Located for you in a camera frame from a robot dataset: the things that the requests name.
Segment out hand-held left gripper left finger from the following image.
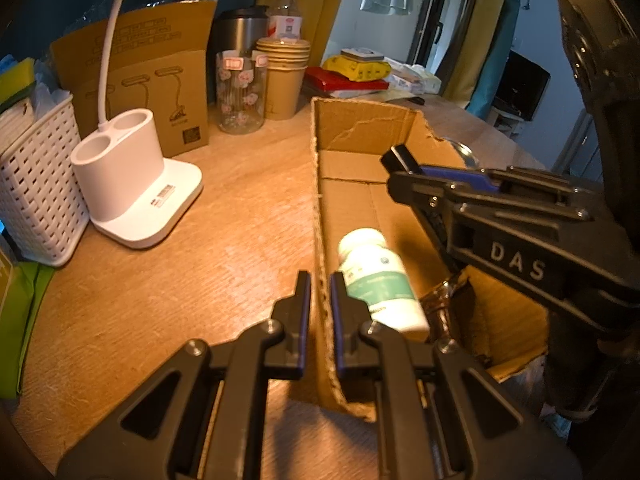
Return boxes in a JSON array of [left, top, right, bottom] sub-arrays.
[[55, 270, 313, 480]]

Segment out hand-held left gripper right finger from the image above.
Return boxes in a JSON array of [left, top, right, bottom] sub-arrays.
[[330, 271, 583, 480]]

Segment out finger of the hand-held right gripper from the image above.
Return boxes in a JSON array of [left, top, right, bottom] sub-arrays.
[[379, 144, 608, 223], [556, 0, 640, 211]]

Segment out metal tin can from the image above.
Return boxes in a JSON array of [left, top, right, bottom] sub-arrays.
[[440, 137, 480, 168]]

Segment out white pill bottle green label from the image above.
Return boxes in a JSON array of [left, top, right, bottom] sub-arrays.
[[337, 228, 431, 343]]

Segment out cardboard box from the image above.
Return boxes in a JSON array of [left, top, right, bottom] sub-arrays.
[[310, 96, 548, 421]]

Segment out white monitor stand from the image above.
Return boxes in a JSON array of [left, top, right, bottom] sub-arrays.
[[485, 107, 526, 133]]

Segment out black monitor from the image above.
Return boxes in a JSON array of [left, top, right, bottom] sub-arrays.
[[492, 50, 551, 121]]

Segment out grey padded headboard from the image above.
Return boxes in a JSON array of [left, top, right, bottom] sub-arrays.
[[550, 110, 601, 181]]

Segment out teal curtain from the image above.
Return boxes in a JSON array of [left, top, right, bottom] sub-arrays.
[[472, 0, 521, 121]]

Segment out white tissue pack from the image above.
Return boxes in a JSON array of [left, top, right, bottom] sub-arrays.
[[387, 57, 442, 95]]

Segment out beige paper envelope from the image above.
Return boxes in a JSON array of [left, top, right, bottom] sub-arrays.
[[325, 87, 416, 104]]

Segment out yellow curtain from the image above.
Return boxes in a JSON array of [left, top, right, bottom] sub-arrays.
[[442, 0, 511, 111], [257, 0, 353, 68]]

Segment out yellow wipes packet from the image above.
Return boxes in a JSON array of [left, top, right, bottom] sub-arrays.
[[321, 55, 392, 82]]

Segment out white flat box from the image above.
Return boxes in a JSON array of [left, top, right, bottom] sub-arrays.
[[341, 47, 383, 63]]

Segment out red book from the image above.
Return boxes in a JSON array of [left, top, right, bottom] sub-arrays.
[[302, 66, 388, 97]]

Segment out glass sliding door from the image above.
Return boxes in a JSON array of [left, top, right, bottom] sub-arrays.
[[320, 0, 481, 76]]

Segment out stack of paper cups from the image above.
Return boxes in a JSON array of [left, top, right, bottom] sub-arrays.
[[255, 37, 312, 121]]

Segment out white desk lamp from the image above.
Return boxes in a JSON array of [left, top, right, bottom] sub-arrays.
[[70, 0, 205, 250]]

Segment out floral glass jar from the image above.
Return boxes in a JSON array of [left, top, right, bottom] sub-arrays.
[[216, 51, 268, 135]]

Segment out clear plastic water bottle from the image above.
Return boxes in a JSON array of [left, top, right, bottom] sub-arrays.
[[267, 0, 304, 41]]

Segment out stainless steel thermos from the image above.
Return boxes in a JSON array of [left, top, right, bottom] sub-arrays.
[[212, 6, 271, 103]]

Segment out green printed bag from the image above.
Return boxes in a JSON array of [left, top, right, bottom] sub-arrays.
[[0, 247, 56, 401]]

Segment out white woven plastic basket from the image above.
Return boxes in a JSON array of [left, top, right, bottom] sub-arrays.
[[0, 95, 91, 267]]

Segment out cardboard lamp packaging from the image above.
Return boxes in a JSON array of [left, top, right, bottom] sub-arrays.
[[50, 0, 218, 158]]

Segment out yellow green sponge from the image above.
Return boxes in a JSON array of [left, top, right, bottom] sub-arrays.
[[0, 57, 36, 111]]

